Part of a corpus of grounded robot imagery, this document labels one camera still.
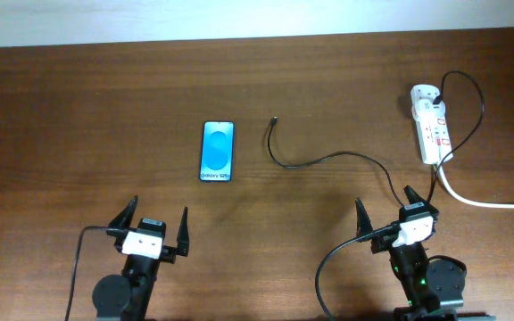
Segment blue screen Samsung smartphone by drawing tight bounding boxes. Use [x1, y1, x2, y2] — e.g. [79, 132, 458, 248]
[199, 121, 235, 182]

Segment white USB charger plug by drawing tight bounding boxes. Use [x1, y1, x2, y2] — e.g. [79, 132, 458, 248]
[411, 99, 445, 121]

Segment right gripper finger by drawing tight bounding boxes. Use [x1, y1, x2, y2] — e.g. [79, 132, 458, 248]
[355, 198, 374, 243]
[403, 185, 423, 208]

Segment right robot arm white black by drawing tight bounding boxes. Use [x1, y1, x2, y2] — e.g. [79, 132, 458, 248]
[355, 185, 467, 320]

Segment white power strip cord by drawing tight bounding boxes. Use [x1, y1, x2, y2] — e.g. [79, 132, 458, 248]
[435, 162, 514, 212]

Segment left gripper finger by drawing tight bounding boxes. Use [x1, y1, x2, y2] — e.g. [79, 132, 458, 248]
[177, 207, 189, 257]
[107, 195, 138, 232]

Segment white power strip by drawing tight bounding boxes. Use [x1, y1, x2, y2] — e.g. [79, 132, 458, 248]
[410, 84, 453, 165]

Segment black USB charging cable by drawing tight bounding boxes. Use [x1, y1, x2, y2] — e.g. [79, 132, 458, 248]
[266, 70, 485, 208]

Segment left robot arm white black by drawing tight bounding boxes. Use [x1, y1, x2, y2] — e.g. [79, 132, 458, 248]
[92, 197, 190, 321]

